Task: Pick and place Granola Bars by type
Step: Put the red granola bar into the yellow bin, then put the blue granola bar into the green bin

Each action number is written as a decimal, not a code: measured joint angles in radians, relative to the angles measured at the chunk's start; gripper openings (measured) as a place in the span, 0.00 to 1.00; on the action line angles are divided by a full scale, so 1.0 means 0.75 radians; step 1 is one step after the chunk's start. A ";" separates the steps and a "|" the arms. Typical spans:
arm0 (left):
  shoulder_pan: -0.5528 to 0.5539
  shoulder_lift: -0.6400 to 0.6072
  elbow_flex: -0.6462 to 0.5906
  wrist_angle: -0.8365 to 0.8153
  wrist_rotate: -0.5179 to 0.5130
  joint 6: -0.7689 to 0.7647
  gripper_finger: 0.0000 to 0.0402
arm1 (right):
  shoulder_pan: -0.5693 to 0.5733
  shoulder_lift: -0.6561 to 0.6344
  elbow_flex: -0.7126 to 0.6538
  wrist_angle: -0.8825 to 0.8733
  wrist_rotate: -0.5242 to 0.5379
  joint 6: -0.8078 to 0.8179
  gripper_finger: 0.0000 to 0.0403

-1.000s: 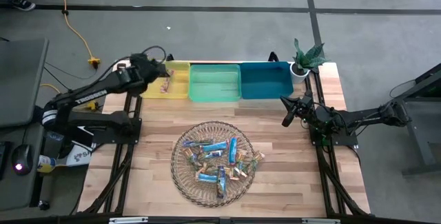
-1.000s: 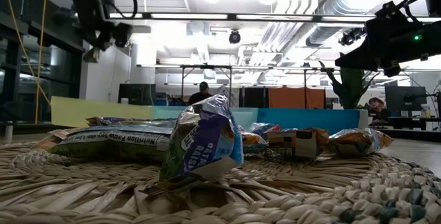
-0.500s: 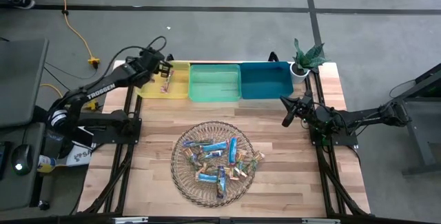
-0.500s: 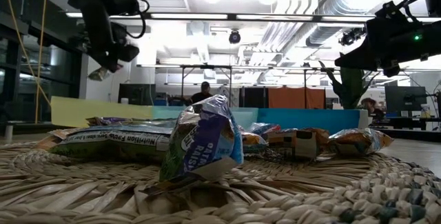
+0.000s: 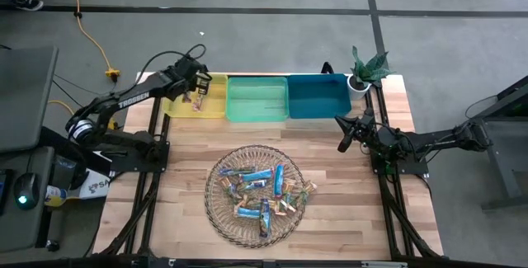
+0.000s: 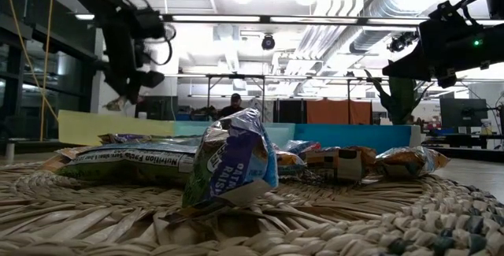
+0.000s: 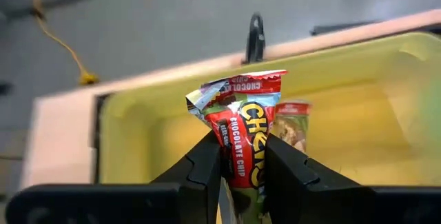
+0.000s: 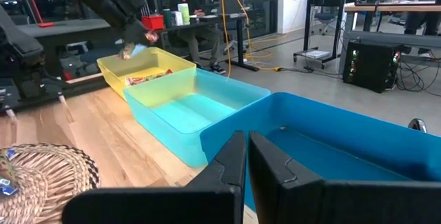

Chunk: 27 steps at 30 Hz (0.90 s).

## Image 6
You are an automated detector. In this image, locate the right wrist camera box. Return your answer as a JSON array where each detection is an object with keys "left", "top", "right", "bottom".
[{"left": 428, "top": 0, "right": 480, "bottom": 32}]

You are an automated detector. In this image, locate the black background frame stand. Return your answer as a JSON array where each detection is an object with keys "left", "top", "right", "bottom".
[{"left": 156, "top": 72, "right": 389, "bottom": 125}]

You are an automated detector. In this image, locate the black partition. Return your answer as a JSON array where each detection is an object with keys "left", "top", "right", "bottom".
[{"left": 274, "top": 98, "right": 307, "bottom": 124}]

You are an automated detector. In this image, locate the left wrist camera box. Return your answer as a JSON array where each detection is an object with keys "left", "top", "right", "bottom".
[{"left": 132, "top": 7, "right": 166, "bottom": 40}]

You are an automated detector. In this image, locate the orange partition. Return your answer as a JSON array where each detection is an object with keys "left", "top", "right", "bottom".
[{"left": 306, "top": 98, "right": 372, "bottom": 125}]

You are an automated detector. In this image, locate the yellow plastic bin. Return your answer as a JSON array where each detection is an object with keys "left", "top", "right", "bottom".
[{"left": 57, "top": 109, "right": 176, "bottom": 147}]

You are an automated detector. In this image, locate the black monitor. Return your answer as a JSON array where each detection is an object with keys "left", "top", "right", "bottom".
[
  {"left": 439, "top": 98, "right": 488, "bottom": 134},
  {"left": 135, "top": 95, "right": 179, "bottom": 121}
]

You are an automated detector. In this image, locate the blue plastic bin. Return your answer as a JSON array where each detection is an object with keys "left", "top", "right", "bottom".
[{"left": 293, "top": 124, "right": 413, "bottom": 154}]

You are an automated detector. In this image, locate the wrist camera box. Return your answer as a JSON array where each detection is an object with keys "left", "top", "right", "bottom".
[
  {"left": 428, "top": 0, "right": 480, "bottom": 32},
  {"left": 132, "top": 7, "right": 166, "bottom": 40}
]

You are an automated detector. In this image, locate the person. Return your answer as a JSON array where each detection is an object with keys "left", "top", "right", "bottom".
[{"left": 217, "top": 92, "right": 246, "bottom": 120}]

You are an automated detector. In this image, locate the black background desk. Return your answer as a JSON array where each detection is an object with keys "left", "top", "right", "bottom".
[{"left": 421, "top": 132, "right": 504, "bottom": 155}]

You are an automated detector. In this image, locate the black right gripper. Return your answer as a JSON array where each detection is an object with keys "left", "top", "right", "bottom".
[{"left": 381, "top": 9, "right": 504, "bottom": 87}]

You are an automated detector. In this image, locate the black ceiling spotlight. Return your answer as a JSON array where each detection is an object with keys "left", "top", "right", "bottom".
[
  {"left": 261, "top": 33, "right": 276, "bottom": 51},
  {"left": 387, "top": 31, "right": 419, "bottom": 54}
]

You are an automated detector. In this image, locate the white cylindrical post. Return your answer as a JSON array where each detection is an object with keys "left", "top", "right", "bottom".
[{"left": 4, "top": 141, "right": 17, "bottom": 165}]

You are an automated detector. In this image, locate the snake plant in white pot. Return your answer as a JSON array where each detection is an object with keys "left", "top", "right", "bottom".
[{"left": 364, "top": 69, "right": 436, "bottom": 157}]

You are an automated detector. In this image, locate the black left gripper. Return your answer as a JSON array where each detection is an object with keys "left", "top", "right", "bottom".
[{"left": 102, "top": 9, "right": 165, "bottom": 106}]

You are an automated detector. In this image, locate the round woven straw mat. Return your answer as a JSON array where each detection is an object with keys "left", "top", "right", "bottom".
[{"left": 0, "top": 161, "right": 504, "bottom": 256}]

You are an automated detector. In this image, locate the blue wrapper granola bar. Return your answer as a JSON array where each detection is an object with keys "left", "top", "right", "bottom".
[{"left": 282, "top": 139, "right": 322, "bottom": 155}]

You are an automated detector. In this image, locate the overhead LED light bar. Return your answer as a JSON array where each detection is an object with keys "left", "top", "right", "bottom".
[{"left": 74, "top": 13, "right": 504, "bottom": 27}]

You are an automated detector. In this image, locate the teal plastic bin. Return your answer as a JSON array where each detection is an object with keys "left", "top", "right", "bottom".
[{"left": 173, "top": 121, "right": 296, "bottom": 149}]

